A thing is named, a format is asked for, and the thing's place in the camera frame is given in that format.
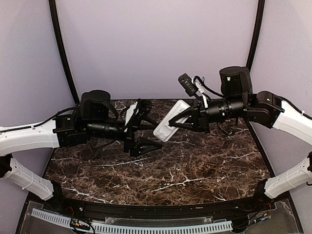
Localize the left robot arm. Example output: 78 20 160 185
0 90 162 213

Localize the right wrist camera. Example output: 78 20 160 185
178 73 211 108

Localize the white remote control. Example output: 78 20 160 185
153 99 191 143

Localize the white slotted cable duct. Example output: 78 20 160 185
31 208 233 234

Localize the black frame post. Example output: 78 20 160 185
246 0 265 71
48 0 79 105

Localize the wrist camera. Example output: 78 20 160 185
178 73 211 108
120 101 138 132

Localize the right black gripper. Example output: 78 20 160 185
169 95 248 133

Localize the right black frame post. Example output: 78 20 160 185
246 0 265 71

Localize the left black frame post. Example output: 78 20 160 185
48 0 79 105

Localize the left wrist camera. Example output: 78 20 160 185
120 101 138 132

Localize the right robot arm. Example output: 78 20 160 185
169 66 312 212

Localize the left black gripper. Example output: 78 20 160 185
86 117 163 156

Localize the black front rail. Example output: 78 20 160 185
26 189 291 220

